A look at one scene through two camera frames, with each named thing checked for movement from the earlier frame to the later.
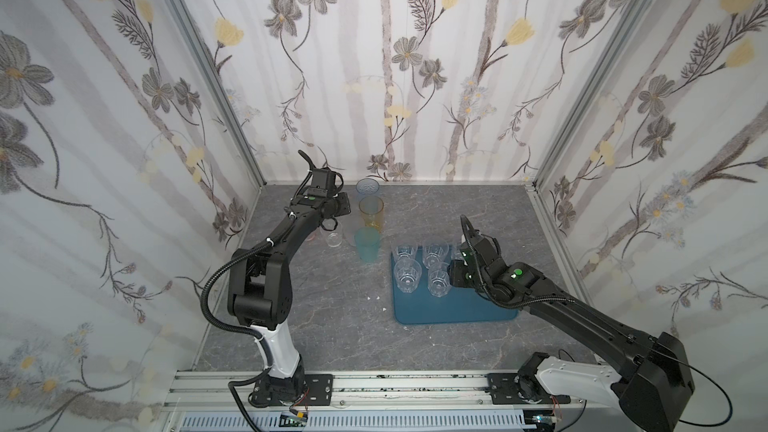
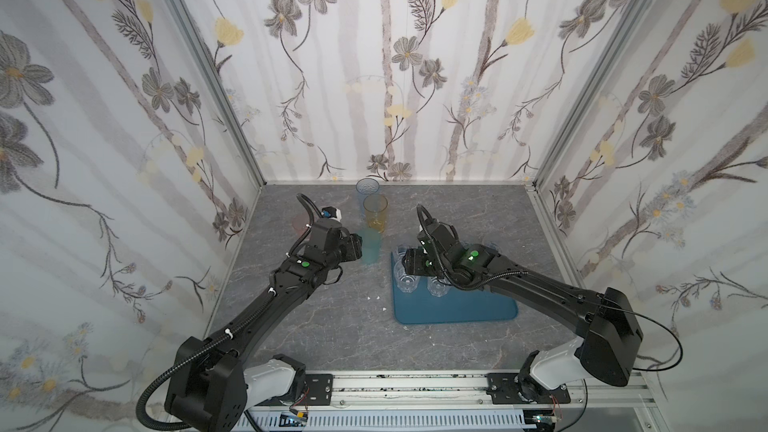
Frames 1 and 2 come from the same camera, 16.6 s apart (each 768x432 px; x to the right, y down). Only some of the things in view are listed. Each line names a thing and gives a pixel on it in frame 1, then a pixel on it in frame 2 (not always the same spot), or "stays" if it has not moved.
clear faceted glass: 407,272 stays
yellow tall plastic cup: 372,212 stays
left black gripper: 321,177 to 352,246
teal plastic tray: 423,292 stays
